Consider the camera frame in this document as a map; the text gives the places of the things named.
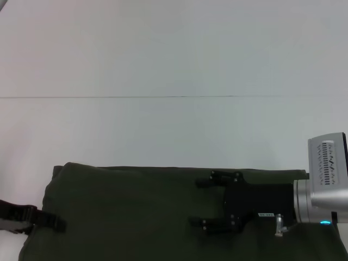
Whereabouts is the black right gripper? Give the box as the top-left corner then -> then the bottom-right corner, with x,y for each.
188,170 -> 297,236

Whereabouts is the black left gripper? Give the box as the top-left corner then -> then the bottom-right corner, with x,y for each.
0,200 -> 67,235

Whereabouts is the dark green shirt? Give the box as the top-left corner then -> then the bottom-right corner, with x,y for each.
18,162 -> 344,261

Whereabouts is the black cable with metal plug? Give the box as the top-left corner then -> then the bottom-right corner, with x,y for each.
274,213 -> 300,237

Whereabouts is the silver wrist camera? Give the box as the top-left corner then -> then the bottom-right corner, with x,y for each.
307,132 -> 348,210

